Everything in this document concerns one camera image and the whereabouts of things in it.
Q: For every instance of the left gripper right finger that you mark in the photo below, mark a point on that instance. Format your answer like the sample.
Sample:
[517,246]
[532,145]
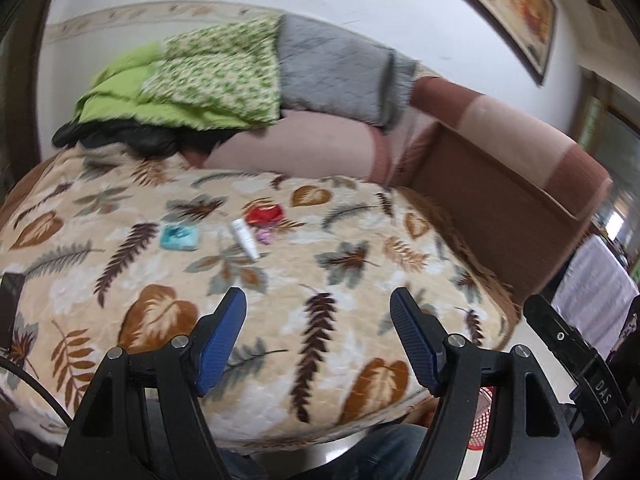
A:
[528,437]

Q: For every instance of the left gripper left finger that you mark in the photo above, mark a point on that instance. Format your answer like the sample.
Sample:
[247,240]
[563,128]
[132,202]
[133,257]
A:
[110,436]

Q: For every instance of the red plastic basket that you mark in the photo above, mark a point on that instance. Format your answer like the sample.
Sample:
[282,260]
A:
[480,425]

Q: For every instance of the lilac cloth covered table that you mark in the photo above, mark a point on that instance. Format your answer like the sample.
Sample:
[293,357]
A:
[595,295]

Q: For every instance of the leaf pattern beige blanket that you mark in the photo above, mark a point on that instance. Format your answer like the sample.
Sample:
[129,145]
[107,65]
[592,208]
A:
[278,299]

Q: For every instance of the teal tissue pack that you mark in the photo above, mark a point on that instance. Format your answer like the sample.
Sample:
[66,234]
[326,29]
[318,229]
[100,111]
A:
[180,238]

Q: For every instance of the white cream tube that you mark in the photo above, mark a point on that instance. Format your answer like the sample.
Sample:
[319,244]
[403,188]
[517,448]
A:
[245,238]

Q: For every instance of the pink crumpled wrapper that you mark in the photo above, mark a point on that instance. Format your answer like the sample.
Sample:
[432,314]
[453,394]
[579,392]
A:
[264,236]

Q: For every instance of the crumpled red wrapper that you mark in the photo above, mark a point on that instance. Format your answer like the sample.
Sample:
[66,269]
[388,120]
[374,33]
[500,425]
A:
[263,214]

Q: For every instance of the black clothing pile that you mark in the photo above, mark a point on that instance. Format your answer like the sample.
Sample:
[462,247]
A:
[146,141]

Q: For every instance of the pink bolster pillow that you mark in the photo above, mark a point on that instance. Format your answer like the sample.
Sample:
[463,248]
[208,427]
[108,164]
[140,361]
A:
[305,145]

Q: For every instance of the green patterned quilt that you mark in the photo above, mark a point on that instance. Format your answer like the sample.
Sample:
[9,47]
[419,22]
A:
[219,77]

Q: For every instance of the grey quilted pillow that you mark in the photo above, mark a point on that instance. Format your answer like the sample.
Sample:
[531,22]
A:
[330,70]

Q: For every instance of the framed wall painting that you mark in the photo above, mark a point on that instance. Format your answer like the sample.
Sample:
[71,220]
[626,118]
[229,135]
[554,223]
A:
[527,26]

